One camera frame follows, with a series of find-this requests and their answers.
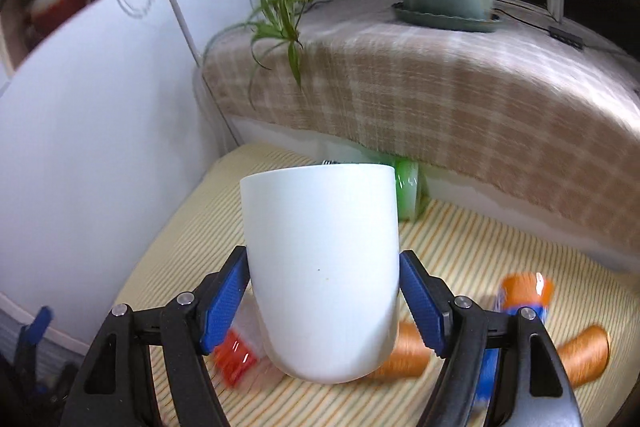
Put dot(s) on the dark green pot saucer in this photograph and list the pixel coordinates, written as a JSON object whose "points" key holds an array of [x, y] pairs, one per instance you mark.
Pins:
{"points": [[445, 22]]}

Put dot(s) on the large copper metal cup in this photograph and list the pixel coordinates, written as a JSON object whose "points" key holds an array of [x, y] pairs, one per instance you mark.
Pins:
{"points": [[409, 357]]}

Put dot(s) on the beige plaid blanket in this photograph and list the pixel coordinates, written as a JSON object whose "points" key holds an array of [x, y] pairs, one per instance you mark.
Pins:
{"points": [[514, 108]]}

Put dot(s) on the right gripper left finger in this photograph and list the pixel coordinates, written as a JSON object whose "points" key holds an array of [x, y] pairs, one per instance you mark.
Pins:
{"points": [[135, 351]]}

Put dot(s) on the green plastic bottle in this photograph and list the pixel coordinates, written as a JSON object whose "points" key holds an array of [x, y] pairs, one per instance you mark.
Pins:
{"points": [[410, 180]]}

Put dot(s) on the white ceramic cup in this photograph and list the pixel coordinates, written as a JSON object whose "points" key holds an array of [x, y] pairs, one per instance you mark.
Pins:
{"points": [[323, 251]]}

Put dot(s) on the blue label water bottle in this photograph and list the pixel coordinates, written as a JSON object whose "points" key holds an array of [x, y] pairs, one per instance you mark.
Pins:
{"points": [[526, 289]]}

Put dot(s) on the small copper metal cup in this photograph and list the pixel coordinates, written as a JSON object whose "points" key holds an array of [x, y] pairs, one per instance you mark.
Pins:
{"points": [[585, 357]]}

